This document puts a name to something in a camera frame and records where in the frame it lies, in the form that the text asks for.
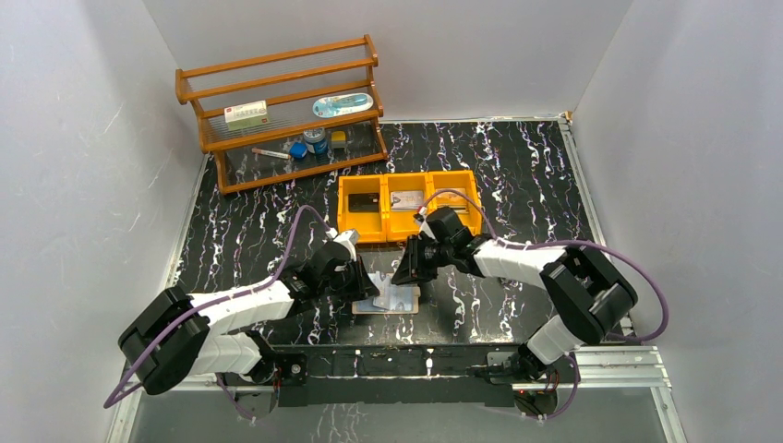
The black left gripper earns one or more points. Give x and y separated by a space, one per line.
355 278

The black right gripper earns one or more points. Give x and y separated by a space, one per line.
411 267

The light blue VIP card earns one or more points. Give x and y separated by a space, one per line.
392 297

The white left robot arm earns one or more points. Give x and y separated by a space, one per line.
180 335

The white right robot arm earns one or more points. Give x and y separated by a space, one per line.
589 294

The silver credit card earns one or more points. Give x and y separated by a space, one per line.
406 200

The black credit card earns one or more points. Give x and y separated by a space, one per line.
363 202

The gold credit card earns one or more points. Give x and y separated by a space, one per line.
453 198

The yellow three-compartment plastic bin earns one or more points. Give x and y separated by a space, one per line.
381 208

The yellow small box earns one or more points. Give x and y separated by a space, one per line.
338 140

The blue small container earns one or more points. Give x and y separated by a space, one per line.
298 150

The white tube stick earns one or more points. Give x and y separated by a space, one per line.
271 153

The oval blue blister pack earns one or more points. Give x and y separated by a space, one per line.
339 105

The wooden shelf rack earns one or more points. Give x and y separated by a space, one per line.
289 82

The white medicine box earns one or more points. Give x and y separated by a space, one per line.
247 115

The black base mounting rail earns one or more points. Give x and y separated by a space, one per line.
404 370

